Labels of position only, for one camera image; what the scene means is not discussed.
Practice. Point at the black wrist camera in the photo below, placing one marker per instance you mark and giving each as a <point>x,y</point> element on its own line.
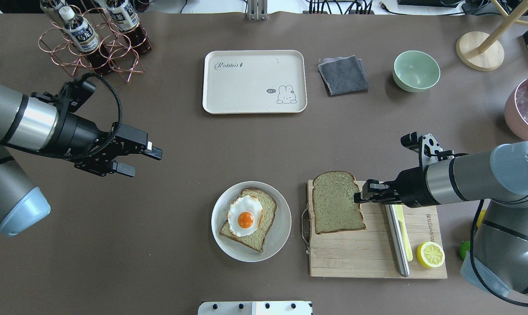
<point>426,146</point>
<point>71,97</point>

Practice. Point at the cream rabbit tray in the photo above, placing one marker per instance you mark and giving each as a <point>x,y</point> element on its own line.
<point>254,82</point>

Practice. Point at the bread slice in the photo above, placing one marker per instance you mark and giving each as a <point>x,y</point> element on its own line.
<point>333,202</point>
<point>256,240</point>

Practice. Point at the pink ice bucket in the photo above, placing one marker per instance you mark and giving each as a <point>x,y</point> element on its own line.
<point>516,110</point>

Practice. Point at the yellow plastic knife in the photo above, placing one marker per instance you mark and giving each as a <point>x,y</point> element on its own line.
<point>406,232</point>

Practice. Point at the half cut lemon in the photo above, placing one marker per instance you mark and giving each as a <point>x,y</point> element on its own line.
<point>430,254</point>

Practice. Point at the bread slice under egg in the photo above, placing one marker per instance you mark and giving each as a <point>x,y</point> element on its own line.
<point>256,240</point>

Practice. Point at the white round plate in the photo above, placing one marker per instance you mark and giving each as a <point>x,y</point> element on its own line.
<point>274,240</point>

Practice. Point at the green bowl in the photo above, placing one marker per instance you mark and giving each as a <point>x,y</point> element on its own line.
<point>415,71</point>

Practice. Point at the tea bottle upper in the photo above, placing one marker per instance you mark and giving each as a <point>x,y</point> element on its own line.
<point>86,40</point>

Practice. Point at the grey folded cloth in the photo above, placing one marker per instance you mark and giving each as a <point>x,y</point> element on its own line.
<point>343,74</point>

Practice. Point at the yellow lemon lower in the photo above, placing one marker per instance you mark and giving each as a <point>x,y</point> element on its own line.
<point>480,218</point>

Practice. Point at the wooden cutting board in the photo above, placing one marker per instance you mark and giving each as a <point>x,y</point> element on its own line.
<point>368,253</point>

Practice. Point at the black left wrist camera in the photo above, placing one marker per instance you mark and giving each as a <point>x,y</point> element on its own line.
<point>71,97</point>

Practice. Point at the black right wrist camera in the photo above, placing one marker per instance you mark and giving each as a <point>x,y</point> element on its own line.
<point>426,146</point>

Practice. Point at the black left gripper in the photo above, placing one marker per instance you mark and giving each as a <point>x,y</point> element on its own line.
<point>75,134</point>

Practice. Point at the green lime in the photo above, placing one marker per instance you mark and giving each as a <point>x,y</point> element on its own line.
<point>463,249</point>

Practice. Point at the fried egg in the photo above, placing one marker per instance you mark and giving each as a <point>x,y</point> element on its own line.
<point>244,216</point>

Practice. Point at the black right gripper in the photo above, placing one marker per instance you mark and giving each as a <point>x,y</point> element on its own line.
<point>410,187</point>

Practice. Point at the metal clamp at table edge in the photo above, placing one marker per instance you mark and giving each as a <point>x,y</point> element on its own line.
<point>257,10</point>

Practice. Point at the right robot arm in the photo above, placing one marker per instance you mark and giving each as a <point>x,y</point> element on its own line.
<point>497,261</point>

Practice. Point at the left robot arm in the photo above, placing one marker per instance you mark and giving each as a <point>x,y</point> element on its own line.
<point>47,125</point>

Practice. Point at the copper wire bottle rack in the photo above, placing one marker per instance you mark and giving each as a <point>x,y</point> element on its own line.
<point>122,58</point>

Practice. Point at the wooden stand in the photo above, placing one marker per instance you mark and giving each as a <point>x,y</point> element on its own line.
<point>482,51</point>

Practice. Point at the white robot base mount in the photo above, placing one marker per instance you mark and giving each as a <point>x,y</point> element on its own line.
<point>256,308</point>

